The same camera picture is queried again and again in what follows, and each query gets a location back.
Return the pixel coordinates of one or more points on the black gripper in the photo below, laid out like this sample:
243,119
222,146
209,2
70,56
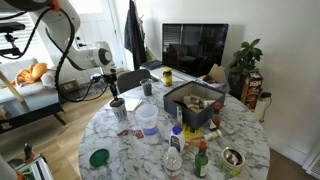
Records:
111,79

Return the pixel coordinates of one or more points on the red sachet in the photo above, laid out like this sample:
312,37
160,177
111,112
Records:
139,134
123,132

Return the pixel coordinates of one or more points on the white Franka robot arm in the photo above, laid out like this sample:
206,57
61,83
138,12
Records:
63,20

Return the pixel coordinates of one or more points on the dark plastic cup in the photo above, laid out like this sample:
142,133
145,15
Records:
146,88

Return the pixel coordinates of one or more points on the clear plastic cup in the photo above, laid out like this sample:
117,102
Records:
147,116

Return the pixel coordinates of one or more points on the dark grey chair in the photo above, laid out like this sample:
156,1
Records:
131,80

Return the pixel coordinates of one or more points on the white TV console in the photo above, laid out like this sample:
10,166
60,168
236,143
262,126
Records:
156,74

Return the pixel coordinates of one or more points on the dark laptop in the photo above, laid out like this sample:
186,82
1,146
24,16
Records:
151,64

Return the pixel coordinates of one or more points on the yellow lid vitamin bottle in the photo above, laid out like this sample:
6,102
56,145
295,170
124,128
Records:
167,78

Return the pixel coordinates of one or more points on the dark hanging coat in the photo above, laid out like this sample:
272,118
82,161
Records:
135,33

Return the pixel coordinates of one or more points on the green round lid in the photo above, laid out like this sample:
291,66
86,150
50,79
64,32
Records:
99,158

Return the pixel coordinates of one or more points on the white pouch green cap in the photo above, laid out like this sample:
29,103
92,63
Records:
179,116

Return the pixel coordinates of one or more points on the white bottle blue cap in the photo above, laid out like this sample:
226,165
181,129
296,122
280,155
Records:
177,140

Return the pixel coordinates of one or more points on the brown snack packet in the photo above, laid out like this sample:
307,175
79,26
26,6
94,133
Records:
192,103

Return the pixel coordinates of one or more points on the orange plush toy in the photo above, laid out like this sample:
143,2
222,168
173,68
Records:
33,71

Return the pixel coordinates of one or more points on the yellow packet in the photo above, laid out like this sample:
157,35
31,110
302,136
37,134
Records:
190,131

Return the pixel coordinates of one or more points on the dark blue open box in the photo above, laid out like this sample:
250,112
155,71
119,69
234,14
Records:
196,118

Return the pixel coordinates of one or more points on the clear plastic water bottle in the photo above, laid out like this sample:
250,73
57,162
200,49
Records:
173,165

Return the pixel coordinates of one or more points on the wooden stick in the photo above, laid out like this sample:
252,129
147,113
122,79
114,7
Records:
195,141

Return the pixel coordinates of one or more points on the black flat screen TV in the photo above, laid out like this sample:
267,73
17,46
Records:
196,46

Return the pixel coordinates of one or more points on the white bottle in box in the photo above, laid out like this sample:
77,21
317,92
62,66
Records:
208,103

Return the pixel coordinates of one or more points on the grey sofa bench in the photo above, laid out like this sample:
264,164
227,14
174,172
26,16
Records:
20,95

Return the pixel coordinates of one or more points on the open cardboard box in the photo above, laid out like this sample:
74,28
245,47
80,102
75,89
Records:
215,75

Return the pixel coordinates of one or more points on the brown hot sauce bottle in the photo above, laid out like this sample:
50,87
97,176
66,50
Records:
215,118

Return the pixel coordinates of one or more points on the small white bottle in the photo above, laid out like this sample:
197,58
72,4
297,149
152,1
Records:
212,135

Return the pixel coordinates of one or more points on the green glass bottle red cap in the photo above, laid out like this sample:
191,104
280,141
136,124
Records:
201,163

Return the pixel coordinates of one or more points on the green potted plant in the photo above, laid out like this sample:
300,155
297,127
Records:
245,60

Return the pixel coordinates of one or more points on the green labelled tin can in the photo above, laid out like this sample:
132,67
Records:
231,163

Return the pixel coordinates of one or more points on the orange snack carton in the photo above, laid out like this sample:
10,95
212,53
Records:
251,90

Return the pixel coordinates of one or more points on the white power adapter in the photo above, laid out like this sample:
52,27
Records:
261,106

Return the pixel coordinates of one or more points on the white vent grille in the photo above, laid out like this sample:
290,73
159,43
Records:
314,166

